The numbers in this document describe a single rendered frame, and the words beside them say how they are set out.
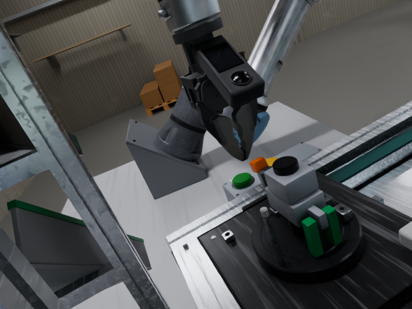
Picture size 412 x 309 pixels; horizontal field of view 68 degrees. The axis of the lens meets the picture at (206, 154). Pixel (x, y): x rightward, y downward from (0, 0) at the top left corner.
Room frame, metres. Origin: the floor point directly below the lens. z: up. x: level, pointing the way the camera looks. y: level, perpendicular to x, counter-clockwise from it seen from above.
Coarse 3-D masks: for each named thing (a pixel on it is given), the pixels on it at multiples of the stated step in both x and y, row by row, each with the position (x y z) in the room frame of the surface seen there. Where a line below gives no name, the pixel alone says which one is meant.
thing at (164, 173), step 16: (128, 128) 0.90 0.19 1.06; (144, 128) 0.96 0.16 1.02; (128, 144) 0.78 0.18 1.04; (144, 144) 0.81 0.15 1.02; (144, 160) 0.78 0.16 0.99; (160, 160) 0.78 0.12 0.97; (176, 160) 0.78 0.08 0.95; (144, 176) 0.78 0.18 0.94; (160, 176) 0.78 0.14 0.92; (176, 176) 0.78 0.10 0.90; (192, 176) 0.78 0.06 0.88; (160, 192) 0.78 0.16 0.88
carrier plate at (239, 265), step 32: (352, 192) 0.37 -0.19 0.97; (224, 224) 0.41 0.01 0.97; (384, 224) 0.29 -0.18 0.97; (224, 256) 0.34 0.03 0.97; (384, 256) 0.24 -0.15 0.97; (256, 288) 0.27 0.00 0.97; (288, 288) 0.25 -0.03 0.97; (320, 288) 0.24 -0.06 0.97; (352, 288) 0.22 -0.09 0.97; (384, 288) 0.21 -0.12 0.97
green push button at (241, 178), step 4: (236, 176) 0.54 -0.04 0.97; (240, 176) 0.53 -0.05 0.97; (244, 176) 0.52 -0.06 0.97; (248, 176) 0.52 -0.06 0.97; (232, 180) 0.53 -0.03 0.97; (236, 180) 0.52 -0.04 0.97; (240, 180) 0.51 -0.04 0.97; (244, 180) 0.51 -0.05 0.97; (248, 180) 0.51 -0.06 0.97; (252, 180) 0.51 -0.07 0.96; (236, 184) 0.51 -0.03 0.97; (240, 184) 0.51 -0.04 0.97; (244, 184) 0.50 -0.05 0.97; (248, 184) 0.50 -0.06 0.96
